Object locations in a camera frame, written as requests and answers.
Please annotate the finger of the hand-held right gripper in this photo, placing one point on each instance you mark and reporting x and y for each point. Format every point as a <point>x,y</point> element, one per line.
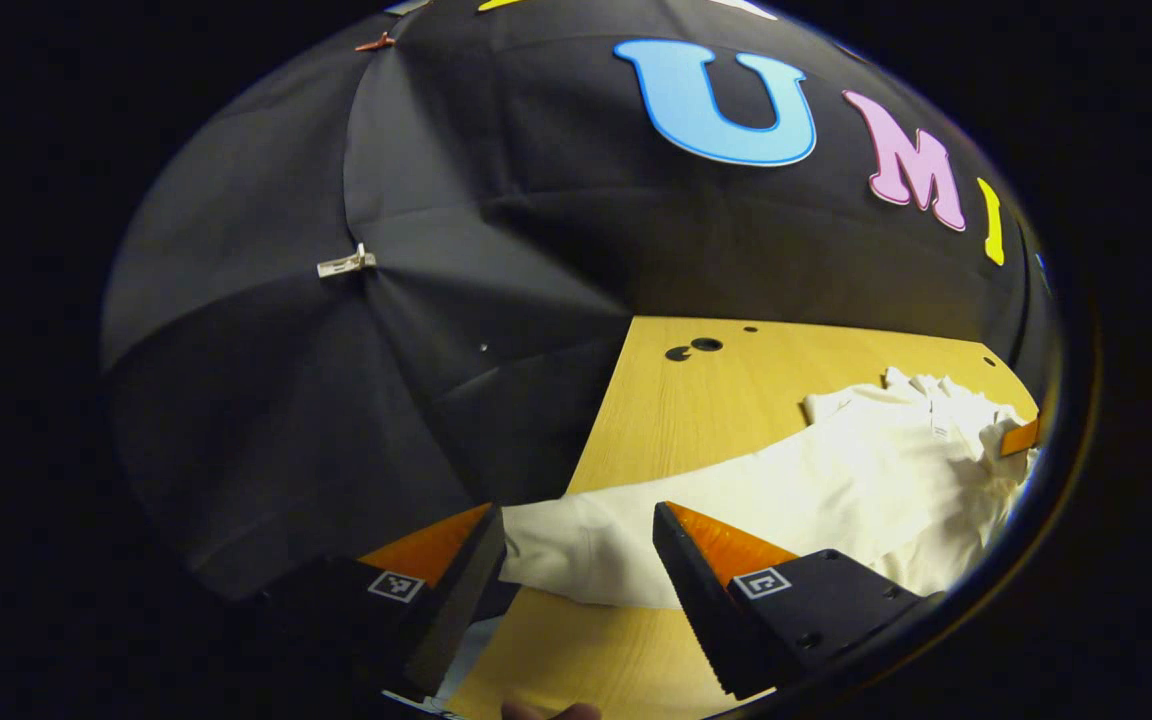
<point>1019,438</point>

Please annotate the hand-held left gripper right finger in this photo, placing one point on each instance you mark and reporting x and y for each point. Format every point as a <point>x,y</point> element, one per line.
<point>701,610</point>

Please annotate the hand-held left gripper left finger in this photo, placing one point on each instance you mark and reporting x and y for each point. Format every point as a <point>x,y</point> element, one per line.
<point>456,620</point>

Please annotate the cream white sweatshirt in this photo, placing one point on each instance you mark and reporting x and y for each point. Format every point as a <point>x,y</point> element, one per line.
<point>836,480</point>

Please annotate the silver metal clip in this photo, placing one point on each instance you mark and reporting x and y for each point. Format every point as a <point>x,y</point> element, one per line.
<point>346,264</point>

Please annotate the black backdrop cloth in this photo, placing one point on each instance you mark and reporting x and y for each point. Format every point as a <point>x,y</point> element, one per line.
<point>436,150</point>

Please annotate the orange red clip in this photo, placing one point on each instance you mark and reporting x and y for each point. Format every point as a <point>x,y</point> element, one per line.
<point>374,42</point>

